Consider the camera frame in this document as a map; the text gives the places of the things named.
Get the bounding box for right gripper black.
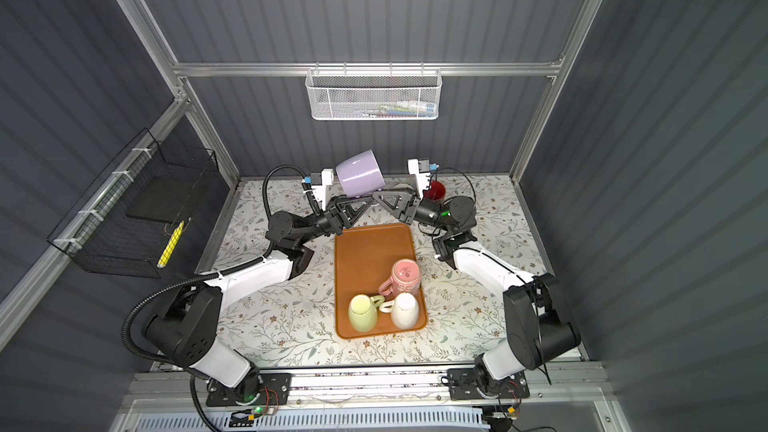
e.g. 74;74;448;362
374;192;450;237

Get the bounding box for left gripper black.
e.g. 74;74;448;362
297;196;370;251

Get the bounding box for black skull pattern mug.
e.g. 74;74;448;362
423;180;446;203

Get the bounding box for purple mug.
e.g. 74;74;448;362
335;150;386;197

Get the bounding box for orange plastic tray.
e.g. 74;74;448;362
334;224;427;339

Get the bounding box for light green mug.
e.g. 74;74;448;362
348;294;385;333

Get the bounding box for light blue mug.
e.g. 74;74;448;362
392;183;415;192

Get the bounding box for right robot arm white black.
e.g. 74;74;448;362
372;189;581;393

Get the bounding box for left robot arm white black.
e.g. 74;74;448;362
141;195;374;389

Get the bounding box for pink ghost mug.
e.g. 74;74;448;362
378;259;422;298

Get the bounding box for white cream mug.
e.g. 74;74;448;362
378;292;420;330

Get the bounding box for floral table mat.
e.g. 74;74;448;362
217;174;546;368

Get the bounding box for pens in white basket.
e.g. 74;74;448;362
356;100;438;118

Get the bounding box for yellow marker pen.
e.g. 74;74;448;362
156;221;185;269

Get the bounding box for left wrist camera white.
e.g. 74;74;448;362
302;168;334;212

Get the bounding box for white wire mesh basket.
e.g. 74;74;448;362
305;66;443;121

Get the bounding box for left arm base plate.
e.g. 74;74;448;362
205;372;293;407

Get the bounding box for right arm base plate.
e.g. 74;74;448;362
440;367;530;401

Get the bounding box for black wire basket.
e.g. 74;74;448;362
48;130;219;279

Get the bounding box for white perforated cable duct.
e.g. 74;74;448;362
136;406;499;432

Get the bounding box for black corrugated cable hose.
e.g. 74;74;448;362
119;164;313;432

